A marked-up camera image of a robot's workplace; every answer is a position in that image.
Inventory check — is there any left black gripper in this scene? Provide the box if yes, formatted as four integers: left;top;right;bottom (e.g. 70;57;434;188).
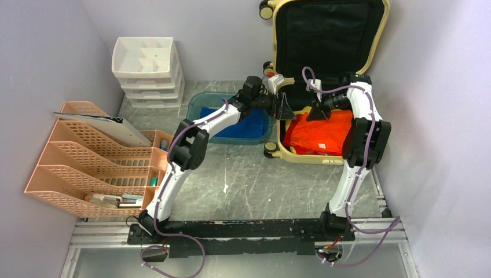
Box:
251;89;297;121

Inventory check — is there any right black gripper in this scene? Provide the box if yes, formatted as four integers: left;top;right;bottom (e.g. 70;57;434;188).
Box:
306;90;351;121

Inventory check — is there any red cloth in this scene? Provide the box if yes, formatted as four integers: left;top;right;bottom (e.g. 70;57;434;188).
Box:
282;110;353;156

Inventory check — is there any blue cloth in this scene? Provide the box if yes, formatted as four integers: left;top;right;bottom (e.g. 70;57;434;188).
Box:
212;109;270;141

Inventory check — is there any yellow hard-shell suitcase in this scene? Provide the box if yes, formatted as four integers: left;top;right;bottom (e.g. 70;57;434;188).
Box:
259;1;390;165

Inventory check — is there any teal plastic bin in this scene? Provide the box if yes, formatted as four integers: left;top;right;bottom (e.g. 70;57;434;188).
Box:
186;92;274;145

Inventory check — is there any white plastic drawer unit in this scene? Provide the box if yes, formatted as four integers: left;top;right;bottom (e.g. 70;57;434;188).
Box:
112;36;185;108

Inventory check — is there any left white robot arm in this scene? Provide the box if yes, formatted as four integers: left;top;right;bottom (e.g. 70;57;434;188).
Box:
138;74;294;243

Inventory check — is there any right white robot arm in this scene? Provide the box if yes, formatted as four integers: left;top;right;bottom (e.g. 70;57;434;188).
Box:
303;74;392;222

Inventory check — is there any yellow folded cloth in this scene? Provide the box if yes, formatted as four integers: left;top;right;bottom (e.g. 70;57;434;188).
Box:
285;106;312;124

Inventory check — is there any grey blue capped bottle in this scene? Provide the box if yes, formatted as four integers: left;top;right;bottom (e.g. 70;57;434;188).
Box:
160;140;169;151

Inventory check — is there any grey folder in organizer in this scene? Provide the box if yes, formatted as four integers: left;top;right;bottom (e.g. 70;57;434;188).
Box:
54;112;152;148

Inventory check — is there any orange mesh file organizer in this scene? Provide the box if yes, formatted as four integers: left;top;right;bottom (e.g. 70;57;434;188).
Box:
24;118;173;218

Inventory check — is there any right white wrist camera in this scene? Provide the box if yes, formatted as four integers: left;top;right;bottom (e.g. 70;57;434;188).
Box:
306;79;322;93

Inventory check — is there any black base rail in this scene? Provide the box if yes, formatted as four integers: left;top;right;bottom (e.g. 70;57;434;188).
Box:
127;215;355;258

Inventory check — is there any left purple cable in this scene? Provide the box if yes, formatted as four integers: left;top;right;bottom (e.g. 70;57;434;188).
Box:
140;97;231;278

